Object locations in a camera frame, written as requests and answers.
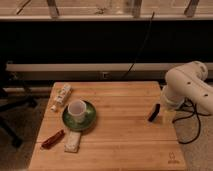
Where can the white tube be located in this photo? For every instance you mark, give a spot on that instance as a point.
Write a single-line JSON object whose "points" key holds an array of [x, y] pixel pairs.
{"points": [[61, 97]]}

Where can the white wrapped packet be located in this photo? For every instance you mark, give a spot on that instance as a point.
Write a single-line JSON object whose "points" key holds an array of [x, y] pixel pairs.
{"points": [[73, 141]]}

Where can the wooden window shelf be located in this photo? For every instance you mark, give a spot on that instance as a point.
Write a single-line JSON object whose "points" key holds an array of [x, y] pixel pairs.
{"points": [[111, 10]]}

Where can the green plate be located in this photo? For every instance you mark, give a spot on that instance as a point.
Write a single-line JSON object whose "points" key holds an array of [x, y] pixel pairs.
{"points": [[88, 122]]}

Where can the white baseboard rail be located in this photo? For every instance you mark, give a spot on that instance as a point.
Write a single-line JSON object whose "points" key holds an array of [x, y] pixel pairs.
{"points": [[99, 71]]}

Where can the white cup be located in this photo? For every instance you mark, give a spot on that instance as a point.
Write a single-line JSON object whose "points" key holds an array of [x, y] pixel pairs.
{"points": [[77, 109]]}

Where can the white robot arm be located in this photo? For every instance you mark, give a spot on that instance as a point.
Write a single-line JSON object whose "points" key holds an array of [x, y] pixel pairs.
{"points": [[187, 81]]}

